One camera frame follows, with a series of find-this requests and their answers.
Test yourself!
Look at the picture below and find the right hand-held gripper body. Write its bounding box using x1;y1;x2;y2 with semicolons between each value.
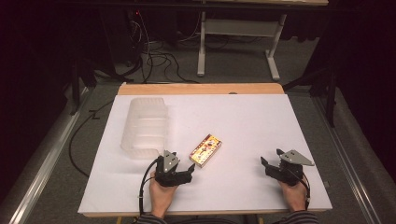
264;149;316;188

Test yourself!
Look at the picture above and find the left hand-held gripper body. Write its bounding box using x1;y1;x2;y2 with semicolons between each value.
154;149;193;188

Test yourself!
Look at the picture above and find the yellow printed snack box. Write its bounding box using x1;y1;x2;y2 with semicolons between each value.
188;133;223;169

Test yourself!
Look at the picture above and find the person's left hand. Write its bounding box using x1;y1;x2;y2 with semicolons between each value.
148;179;179;219

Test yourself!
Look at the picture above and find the person's right hand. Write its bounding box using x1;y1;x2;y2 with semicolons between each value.
277;180;308;214

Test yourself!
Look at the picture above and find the translucent plastic container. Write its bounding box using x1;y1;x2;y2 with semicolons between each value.
120;96;169;161

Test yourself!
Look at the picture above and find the white table sheet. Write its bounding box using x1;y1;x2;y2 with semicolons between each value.
78;93;333;216

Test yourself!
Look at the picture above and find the black metal stand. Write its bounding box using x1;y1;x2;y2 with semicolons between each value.
282;66;339;129
68;57;98;117

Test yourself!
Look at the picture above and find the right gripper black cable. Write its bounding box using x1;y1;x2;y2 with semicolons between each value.
297;171;312;210

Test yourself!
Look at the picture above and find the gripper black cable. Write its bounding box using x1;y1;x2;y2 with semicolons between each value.
297;171;312;210
137;158;161;217

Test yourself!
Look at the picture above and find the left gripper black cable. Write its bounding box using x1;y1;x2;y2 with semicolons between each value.
137;158;161;217

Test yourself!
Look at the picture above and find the silver metal floor rail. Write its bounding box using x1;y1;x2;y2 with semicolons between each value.
0;86;92;224
311;92;382;224

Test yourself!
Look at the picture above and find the tangle of floor cables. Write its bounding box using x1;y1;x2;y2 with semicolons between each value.
122;10;202;85

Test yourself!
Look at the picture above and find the long black floor cable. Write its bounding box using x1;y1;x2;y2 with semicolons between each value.
68;98;116;179

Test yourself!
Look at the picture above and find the white metal desk frame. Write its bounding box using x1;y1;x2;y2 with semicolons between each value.
196;10;288;82

